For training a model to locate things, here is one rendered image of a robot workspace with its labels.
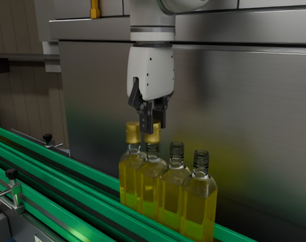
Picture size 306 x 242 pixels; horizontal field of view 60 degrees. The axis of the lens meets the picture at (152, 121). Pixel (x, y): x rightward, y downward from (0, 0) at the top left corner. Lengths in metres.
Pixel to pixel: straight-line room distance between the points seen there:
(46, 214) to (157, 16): 0.55
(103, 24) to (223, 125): 0.44
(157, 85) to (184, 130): 0.19
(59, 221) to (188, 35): 0.53
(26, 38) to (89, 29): 3.06
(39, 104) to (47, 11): 1.28
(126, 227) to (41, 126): 3.49
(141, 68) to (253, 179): 0.34
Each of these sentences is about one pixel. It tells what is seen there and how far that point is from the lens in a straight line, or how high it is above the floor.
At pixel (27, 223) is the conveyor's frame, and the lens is 0.84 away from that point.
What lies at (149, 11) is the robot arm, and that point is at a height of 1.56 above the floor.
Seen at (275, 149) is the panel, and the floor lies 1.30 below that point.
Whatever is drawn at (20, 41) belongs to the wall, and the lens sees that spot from 3.95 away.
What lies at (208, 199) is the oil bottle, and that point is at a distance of 0.53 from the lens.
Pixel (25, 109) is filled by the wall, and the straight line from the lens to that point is 4.12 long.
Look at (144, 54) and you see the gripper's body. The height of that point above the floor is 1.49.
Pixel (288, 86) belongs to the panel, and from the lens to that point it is 0.56.
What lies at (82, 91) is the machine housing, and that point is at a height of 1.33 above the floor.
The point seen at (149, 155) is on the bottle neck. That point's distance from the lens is 0.57.
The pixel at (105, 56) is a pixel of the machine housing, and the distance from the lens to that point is 0.84.
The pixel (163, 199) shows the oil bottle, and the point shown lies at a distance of 0.58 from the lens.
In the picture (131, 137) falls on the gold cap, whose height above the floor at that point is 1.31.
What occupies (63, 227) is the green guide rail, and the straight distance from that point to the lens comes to 0.72.
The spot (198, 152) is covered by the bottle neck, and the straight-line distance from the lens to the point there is 0.52.
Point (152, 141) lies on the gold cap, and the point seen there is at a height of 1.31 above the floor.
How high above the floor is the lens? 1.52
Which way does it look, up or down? 18 degrees down
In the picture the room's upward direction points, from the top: straight up
